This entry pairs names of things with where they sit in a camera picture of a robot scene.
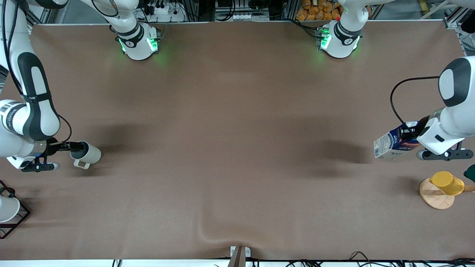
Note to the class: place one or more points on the cream ceramic mug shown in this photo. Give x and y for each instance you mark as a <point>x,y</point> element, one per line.
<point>92,154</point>

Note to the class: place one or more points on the blue milk carton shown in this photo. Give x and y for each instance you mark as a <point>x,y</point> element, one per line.
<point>389,145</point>

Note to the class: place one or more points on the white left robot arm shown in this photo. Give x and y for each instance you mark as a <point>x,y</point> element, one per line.
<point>456,81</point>

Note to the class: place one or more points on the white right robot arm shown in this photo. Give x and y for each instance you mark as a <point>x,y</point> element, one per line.
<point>37,111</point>

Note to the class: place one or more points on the dark green cup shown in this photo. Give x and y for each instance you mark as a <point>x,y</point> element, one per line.
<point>471,173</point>

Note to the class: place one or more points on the yellow plastic cup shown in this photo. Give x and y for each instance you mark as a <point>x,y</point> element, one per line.
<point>447,183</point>

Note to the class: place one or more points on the white cup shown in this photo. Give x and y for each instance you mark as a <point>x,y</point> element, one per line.
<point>6,209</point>

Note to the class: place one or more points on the wooden mug stand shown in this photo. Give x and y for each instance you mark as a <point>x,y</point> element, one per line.
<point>436,200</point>

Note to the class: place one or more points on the white power strip with plugs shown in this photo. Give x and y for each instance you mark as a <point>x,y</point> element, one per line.
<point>165,13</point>

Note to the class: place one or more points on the brown table mat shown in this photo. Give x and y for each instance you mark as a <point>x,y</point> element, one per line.
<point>237,129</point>

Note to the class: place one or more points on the long white power strip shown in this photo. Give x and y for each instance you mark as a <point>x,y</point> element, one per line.
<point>250,16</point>

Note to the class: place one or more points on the aluminium frame post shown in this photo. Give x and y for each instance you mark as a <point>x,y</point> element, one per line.
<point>44,15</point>
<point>454,20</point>

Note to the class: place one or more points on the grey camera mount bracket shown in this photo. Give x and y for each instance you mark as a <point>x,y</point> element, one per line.
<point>240,256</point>

